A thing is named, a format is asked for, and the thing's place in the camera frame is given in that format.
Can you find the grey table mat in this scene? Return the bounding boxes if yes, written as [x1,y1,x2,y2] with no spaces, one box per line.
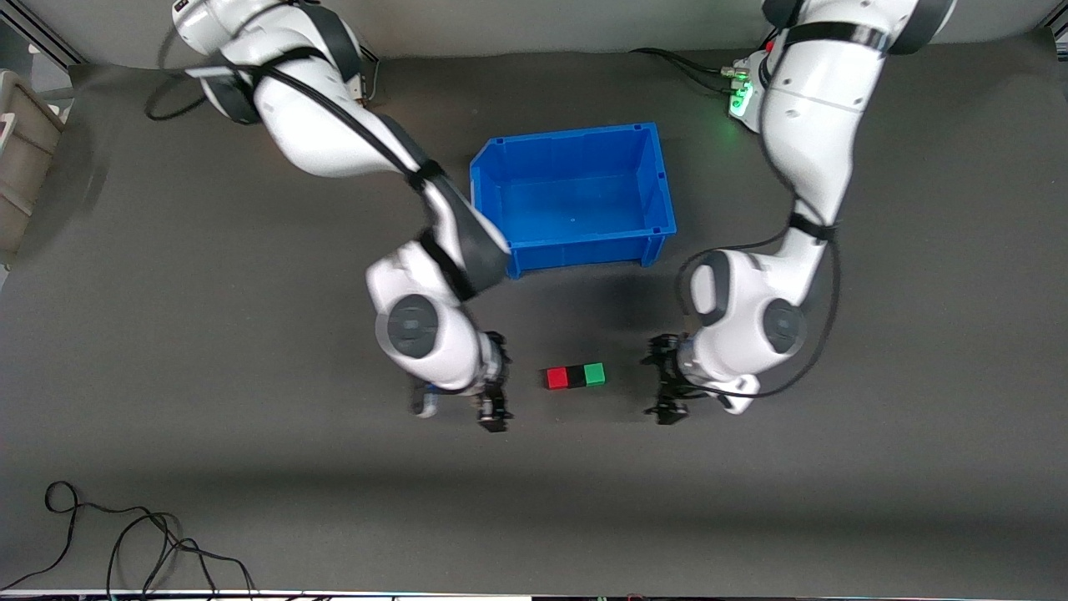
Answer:
[0,32,1068,595]

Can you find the blue plastic bin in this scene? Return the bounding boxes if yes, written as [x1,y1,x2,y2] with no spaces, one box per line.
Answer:
[469,123,678,281]

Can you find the beige plastic box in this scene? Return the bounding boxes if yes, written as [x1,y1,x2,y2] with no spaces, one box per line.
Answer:
[0,70,67,266]

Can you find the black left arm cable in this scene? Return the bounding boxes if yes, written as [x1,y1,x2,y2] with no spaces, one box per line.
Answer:
[674,33,844,400]

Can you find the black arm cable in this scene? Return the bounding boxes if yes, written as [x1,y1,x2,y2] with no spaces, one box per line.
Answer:
[145,23,481,301]
[674,33,844,400]

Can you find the black left arm base cables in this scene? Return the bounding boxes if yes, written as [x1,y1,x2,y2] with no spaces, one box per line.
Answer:
[629,28,782,98]

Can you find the black arm base cables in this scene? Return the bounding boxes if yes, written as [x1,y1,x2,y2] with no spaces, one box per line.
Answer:
[357,48,382,108]
[629,28,782,98]

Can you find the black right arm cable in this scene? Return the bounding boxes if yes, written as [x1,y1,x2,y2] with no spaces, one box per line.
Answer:
[145,23,481,301]

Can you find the black right arm base cables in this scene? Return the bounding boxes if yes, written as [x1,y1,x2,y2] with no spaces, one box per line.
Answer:
[357,48,382,108]

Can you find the loose black table cable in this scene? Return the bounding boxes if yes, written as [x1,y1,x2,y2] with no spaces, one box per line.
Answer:
[0,481,256,598]

